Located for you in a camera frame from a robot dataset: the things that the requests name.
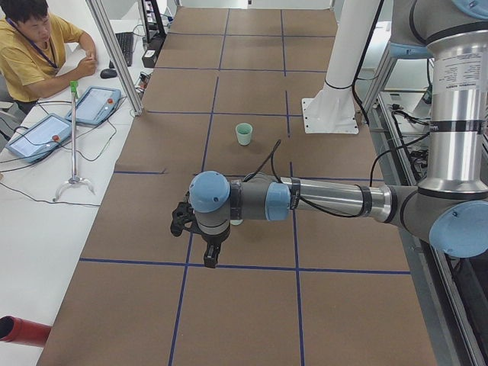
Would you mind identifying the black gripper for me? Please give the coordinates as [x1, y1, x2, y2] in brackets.
[200, 228, 230, 268]

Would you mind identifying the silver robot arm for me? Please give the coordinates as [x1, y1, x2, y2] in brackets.
[170, 1, 487, 268]

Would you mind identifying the far blue teach pendant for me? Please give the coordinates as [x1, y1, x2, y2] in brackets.
[75, 86, 121, 127]

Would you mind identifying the blue teach pendant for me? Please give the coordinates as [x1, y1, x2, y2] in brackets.
[6, 114, 72, 162]
[75, 86, 121, 127]

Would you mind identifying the red cylinder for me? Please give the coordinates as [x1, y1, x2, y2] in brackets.
[1, 316, 52, 347]

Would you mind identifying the black desktop box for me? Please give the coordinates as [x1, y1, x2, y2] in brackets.
[142, 35, 166, 69]

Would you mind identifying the black computer mouse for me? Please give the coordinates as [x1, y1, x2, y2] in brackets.
[100, 68, 117, 79]

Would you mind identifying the near blue teach pendant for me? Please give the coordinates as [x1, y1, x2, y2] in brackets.
[6, 114, 72, 162]

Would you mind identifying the metal reacher grabber tool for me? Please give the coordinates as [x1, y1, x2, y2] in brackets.
[53, 81, 95, 203]

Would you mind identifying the black keyboard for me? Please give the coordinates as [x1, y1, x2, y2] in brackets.
[115, 32, 134, 67]

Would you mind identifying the person in yellow shirt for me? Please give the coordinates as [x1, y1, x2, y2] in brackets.
[1, 1, 98, 114]

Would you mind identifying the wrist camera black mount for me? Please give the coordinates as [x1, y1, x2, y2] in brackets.
[170, 202, 196, 237]

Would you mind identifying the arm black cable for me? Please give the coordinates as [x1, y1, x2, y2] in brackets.
[243, 139, 432, 219]

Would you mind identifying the white pedestal column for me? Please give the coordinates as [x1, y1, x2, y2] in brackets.
[302, 0, 384, 134]

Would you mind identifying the aluminium frame post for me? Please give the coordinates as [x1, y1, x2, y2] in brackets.
[85, 0, 143, 116]

